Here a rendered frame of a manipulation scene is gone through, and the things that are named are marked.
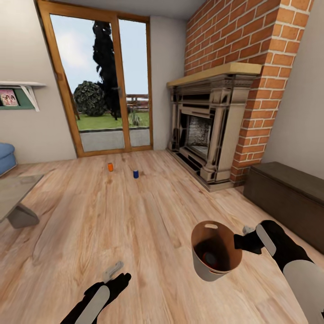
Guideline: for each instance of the door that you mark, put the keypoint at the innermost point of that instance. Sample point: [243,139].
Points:
[102,61]

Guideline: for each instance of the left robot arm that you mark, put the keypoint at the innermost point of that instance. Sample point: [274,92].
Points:
[98,296]

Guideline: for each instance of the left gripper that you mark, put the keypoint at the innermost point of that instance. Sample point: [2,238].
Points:
[120,283]

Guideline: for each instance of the countertop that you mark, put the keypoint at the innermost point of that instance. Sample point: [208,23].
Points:
[229,68]

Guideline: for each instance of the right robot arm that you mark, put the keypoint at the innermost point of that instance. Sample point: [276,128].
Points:
[304,277]

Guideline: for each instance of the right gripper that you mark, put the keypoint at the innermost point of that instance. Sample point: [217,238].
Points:
[244,242]

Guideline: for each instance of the cabinet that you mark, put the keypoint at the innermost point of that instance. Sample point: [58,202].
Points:
[292,197]

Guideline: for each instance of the trash can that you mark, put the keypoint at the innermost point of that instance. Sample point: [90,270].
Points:
[218,241]

